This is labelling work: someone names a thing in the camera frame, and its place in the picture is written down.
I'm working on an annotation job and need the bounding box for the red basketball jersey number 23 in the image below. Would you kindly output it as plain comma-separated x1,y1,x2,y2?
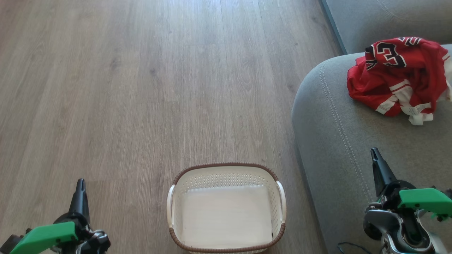
365,36,452,106

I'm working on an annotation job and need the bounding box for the white laundry basket brown rim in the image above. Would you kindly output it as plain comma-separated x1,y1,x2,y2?
167,162,287,254

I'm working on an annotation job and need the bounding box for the grey sofa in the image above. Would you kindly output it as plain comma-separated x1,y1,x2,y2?
292,44,452,254

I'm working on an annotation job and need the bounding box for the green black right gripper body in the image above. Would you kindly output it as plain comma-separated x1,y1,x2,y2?
375,180,452,222

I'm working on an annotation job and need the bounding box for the grey flat sofa section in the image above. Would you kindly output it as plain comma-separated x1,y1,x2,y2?
321,0,452,55

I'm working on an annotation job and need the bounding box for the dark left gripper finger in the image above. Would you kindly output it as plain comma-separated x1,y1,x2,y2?
68,179,91,226

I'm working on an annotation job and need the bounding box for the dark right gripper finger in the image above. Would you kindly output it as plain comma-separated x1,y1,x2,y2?
370,147,398,197

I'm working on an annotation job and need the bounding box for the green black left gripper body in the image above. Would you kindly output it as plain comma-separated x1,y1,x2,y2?
10,211,106,254

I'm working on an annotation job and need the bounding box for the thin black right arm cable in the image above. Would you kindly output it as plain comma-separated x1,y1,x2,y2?
336,241,373,254

